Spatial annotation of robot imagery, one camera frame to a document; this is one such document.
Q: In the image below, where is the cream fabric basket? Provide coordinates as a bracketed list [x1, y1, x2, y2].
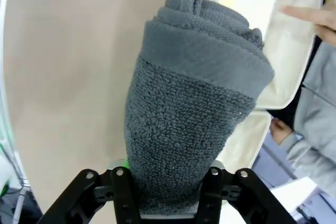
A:
[179, 0, 327, 111]
[222, 108, 271, 175]

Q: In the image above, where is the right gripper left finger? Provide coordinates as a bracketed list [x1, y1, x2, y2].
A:
[36, 157, 143, 224]

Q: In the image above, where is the person's left hand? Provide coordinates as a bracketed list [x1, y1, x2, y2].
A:
[269, 117, 292, 145]

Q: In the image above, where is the dark grey towel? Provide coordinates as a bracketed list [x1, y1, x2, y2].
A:
[123, 0, 276, 215]

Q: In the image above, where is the person's left forearm grey sleeve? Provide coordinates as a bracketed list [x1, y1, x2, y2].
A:
[279, 129, 336, 184]

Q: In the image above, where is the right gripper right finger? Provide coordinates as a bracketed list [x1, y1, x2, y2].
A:
[193, 159, 298, 224]

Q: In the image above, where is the person in grey hoodie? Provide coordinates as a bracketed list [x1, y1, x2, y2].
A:
[293, 40, 336, 199]

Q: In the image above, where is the person's right hand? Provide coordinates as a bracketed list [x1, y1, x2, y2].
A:
[280, 0, 336, 46]

